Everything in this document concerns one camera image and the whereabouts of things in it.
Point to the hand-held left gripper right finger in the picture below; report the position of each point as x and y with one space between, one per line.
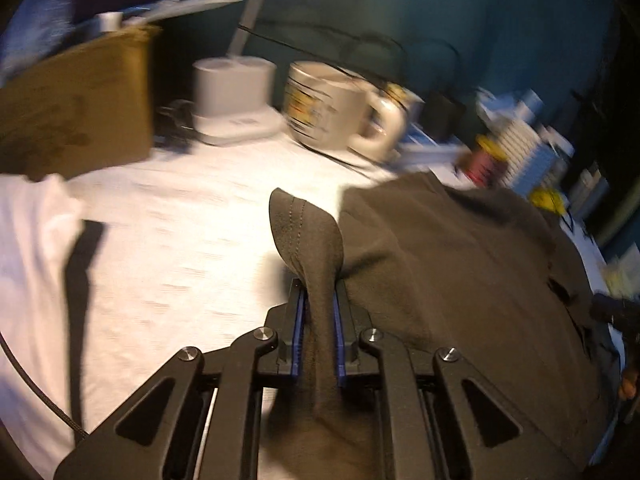
340 340

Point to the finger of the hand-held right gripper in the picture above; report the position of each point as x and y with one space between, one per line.
607 307

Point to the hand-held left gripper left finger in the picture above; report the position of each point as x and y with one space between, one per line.
298 332

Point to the dark grey t-shirt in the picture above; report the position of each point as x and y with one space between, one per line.
450 260

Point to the person's right hand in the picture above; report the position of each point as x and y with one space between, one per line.
631 380

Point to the yellow snack packet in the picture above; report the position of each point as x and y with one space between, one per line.
547 200

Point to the white textured table cloth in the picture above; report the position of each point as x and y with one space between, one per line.
190 240

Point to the white plastic basket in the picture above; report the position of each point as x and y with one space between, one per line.
525 145

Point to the red can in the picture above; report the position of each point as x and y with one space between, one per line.
482 162

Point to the white power strip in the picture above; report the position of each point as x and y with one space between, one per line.
425 152

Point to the cream cartoon mug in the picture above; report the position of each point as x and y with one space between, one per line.
320 105

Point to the black clip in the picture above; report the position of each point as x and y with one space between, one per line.
177 120

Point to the black power adapter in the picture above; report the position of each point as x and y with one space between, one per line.
440 115

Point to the white desk lamp base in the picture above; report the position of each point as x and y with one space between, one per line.
230 90

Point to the white garment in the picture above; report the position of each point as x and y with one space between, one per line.
30 260

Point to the cardboard box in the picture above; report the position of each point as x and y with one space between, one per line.
75 110

